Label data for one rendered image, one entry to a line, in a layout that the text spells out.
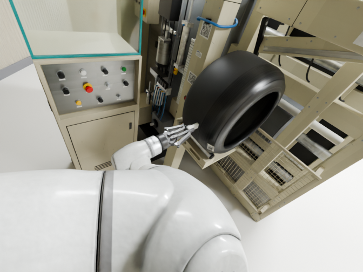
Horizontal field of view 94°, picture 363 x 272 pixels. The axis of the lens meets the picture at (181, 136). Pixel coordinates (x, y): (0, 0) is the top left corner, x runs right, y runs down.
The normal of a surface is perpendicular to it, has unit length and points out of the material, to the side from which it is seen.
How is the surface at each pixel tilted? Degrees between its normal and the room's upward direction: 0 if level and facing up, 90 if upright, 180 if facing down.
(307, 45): 90
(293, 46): 90
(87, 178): 33
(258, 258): 0
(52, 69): 90
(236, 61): 22
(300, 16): 90
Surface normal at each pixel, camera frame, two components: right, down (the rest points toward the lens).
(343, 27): -0.79, 0.29
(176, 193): -0.21, -0.96
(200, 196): 0.30, -0.93
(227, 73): -0.29, -0.37
